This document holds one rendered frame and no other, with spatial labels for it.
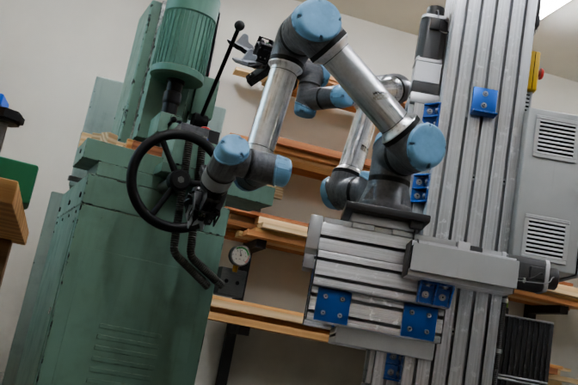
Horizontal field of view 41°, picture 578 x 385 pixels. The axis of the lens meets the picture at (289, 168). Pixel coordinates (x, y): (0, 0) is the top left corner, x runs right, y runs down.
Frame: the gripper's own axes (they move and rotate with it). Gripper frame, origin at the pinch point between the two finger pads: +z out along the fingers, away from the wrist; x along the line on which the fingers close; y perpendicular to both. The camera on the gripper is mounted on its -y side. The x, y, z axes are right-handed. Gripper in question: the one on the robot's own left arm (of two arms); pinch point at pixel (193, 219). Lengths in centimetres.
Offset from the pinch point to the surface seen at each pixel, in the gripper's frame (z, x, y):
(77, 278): 28.9, -24.3, 6.6
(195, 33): -3, -4, -71
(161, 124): 14.9, -8.6, -45.2
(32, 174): -86, -42, 62
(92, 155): 12.1, -27.8, -23.9
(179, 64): 3, -7, -61
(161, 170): 5.5, -8.8, -18.8
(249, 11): 147, 66, -288
